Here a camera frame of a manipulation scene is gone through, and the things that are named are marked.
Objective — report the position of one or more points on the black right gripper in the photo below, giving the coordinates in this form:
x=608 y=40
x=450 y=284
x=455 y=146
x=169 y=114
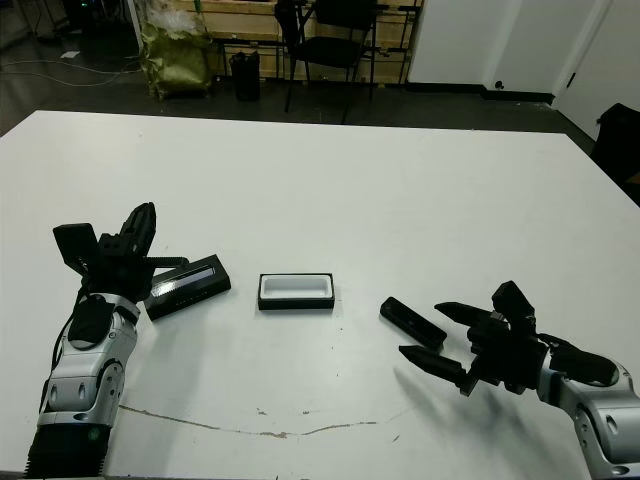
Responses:
x=510 y=360

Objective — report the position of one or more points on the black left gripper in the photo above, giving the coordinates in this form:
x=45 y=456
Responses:
x=120 y=275

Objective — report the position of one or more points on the slim black camera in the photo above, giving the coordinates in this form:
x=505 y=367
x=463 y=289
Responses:
x=410 y=322

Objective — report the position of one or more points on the black box lid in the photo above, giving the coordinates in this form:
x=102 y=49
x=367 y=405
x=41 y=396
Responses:
x=200 y=287

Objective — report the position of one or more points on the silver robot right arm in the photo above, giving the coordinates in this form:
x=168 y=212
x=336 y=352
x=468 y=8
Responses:
x=600 y=420

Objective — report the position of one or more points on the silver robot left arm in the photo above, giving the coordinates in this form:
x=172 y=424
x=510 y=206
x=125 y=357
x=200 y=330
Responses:
x=77 y=380

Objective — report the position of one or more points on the black box base white insert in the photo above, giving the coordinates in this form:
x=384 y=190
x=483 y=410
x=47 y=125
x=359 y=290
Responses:
x=295 y=286

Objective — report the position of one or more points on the green bag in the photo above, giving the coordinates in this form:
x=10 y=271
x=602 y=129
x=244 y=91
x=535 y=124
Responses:
x=175 y=62

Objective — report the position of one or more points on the black waste bin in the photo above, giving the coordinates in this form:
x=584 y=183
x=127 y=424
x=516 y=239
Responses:
x=245 y=76

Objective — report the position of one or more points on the white paper sheet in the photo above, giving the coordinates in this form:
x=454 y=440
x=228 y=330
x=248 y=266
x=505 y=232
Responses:
x=70 y=54

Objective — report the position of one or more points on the dark equipment cabinet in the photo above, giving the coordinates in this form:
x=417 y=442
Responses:
x=97 y=22

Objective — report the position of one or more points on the clear plastic bag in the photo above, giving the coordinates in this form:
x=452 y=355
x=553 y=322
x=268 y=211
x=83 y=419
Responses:
x=170 y=12

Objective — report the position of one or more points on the black bulky chair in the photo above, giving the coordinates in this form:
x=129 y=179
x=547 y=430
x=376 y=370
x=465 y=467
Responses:
x=620 y=145

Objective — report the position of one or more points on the black folding chair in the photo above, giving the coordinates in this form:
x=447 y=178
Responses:
x=330 y=49

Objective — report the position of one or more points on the white door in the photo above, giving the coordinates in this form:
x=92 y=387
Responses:
x=607 y=60

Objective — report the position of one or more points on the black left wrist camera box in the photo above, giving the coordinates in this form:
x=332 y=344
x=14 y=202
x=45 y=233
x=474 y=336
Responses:
x=75 y=244

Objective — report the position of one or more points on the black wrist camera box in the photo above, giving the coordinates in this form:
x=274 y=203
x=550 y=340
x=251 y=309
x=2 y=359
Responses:
x=514 y=302
x=75 y=244

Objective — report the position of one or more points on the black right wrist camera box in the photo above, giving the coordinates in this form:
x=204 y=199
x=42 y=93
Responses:
x=514 y=302

